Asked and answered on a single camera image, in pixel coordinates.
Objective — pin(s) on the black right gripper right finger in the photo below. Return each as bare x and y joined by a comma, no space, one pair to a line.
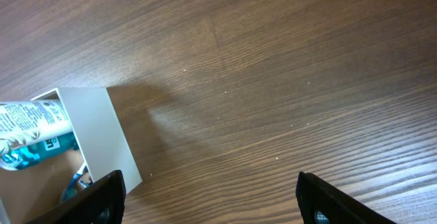
321,202

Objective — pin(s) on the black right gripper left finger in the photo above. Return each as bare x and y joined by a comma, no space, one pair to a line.
101,202

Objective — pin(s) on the blue white toothbrush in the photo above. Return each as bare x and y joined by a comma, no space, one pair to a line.
70,191

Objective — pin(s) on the blue mouthwash bottle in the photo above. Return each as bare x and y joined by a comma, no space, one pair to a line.
36,153

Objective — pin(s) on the white lotion tube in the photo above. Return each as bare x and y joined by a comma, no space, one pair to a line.
25,123

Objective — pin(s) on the blue disposable razor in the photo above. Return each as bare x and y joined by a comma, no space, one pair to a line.
84,184

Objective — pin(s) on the white cardboard box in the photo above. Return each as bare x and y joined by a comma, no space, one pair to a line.
26,194

